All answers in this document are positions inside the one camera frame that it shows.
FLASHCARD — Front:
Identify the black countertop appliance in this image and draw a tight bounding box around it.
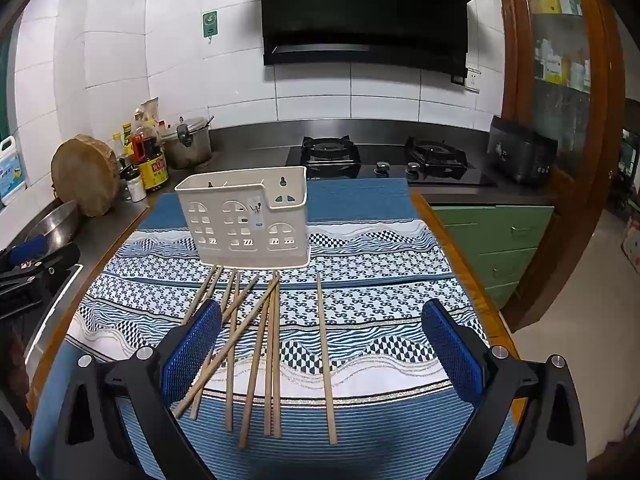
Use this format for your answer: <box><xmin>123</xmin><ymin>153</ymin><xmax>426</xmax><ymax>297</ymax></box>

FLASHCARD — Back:
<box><xmin>487</xmin><ymin>115</ymin><xmax>558</xmax><ymax>185</ymax></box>

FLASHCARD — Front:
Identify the wooden glass door cabinet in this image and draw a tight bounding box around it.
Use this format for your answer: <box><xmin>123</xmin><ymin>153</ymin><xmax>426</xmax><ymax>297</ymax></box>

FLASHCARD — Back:
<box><xmin>492</xmin><ymin>0</ymin><xmax>626</xmax><ymax>333</ymax></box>

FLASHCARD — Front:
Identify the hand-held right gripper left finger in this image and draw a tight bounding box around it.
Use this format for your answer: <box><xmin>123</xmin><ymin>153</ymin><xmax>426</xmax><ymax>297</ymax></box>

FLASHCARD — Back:
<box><xmin>60</xmin><ymin>300</ymin><xmax>223</xmax><ymax>480</ymax></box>

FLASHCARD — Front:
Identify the steel pressure cooker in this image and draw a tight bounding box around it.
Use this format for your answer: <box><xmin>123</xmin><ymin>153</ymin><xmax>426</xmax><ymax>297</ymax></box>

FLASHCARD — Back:
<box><xmin>161</xmin><ymin>116</ymin><xmax>216</xmax><ymax>170</ymax></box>

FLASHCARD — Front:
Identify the clear food package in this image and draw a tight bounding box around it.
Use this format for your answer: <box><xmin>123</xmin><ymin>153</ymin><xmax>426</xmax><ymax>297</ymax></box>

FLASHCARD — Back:
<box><xmin>140</xmin><ymin>97</ymin><xmax>161</xmax><ymax>128</ymax></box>

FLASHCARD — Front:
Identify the black cap white shaker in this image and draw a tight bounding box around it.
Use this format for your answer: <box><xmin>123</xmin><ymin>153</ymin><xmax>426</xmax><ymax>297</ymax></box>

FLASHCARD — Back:
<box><xmin>124</xmin><ymin>169</ymin><xmax>147</xmax><ymax>203</ymax></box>

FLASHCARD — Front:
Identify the steel bowl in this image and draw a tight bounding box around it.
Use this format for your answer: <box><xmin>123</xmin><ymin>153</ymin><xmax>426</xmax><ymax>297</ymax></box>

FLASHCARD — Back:
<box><xmin>25</xmin><ymin>200</ymin><xmax>81</xmax><ymax>251</ymax></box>

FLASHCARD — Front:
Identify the blue patterned tablecloth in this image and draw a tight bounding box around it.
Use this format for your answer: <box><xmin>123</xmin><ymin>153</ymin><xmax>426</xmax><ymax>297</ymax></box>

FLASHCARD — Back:
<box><xmin>30</xmin><ymin>178</ymin><xmax>518</xmax><ymax>480</ymax></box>

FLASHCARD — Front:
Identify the red white printed bag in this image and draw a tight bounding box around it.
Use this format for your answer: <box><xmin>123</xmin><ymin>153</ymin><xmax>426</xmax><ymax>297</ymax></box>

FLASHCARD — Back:
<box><xmin>621</xmin><ymin>225</ymin><xmax>640</xmax><ymax>266</ymax></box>

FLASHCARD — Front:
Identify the black range hood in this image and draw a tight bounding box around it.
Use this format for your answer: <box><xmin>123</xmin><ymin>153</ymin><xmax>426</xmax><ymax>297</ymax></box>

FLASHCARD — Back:
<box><xmin>250</xmin><ymin>0</ymin><xmax>496</xmax><ymax>72</ymax></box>

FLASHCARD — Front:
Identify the bunch of wooden chopsticks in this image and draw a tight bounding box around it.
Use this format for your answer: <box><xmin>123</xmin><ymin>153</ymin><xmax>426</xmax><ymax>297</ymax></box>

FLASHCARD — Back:
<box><xmin>172</xmin><ymin>266</ymin><xmax>339</xmax><ymax>450</ymax></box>

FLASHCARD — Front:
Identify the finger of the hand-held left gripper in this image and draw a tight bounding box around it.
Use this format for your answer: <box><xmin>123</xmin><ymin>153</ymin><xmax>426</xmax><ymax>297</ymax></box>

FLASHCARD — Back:
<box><xmin>0</xmin><ymin>245</ymin><xmax>82</xmax><ymax>286</ymax></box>
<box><xmin>0</xmin><ymin>236</ymin><xmax>53</xmax><ymax>262</ymax></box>

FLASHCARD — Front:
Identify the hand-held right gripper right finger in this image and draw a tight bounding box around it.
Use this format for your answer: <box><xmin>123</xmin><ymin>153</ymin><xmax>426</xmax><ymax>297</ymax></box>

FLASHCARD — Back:
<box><xmin>421</xmin><ymin>299</ymin><xmax>588</xmax><ymax>480</ymax></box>

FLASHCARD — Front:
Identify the large soy sauce bottle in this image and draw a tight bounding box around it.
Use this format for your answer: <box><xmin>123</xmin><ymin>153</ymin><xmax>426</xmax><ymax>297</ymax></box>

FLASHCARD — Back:
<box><xmin>131</xmin><ymin>127</ymin><xmax>170</xmax><ymax>192</ymax></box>

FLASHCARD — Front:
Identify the green drawer cabinet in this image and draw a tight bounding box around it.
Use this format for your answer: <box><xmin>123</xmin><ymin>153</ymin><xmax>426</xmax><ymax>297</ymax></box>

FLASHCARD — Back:
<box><xmin>427</xmin><ymin>204</ymin><xmax>556</xmax><ymax>311</ymax></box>

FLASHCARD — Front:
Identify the round wooden cutting board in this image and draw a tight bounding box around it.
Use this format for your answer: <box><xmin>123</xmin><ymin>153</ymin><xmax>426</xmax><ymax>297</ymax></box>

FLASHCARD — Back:
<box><xmin>51</xmin><ymin>135</ymin><xmax>122</xmax><ymax>218</ymax></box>

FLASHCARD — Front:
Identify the green window frame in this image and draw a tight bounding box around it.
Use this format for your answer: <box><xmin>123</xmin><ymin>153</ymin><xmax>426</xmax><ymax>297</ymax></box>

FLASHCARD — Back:
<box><xmin>0</xmin><ymin>42</ymin><xmax>12</xmax><ymax>138</ymax></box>

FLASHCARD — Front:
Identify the green wall hook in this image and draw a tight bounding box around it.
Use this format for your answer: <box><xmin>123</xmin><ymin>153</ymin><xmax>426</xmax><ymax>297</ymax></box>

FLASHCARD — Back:
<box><xmin>202</xmin><ymin>10</ymin><xmax>221</xmax><ymax>43</ymax></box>

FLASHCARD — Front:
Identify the white detergent jug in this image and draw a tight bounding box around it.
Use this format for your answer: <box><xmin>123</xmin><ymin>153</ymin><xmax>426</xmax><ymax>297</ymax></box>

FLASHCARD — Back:
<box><xmin>0</xmin><ymin>135</ymin><xmax>26</xmax><ymax>206</ymax></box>

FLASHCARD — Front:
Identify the white plastic utensil holder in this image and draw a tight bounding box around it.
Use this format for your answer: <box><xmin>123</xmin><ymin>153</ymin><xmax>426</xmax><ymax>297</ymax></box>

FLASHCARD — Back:
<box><xmin>174</xmin><ymin>166</ymin><xmax>311</xmax><ymax>268</ymax></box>

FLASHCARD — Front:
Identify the black gas stove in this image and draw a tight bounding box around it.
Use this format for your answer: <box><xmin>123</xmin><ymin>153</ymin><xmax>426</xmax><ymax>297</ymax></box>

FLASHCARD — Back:
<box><xmin>285</xmin><ymin>135</ymin><xmax>498</xmax><ymax>188</ymax></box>

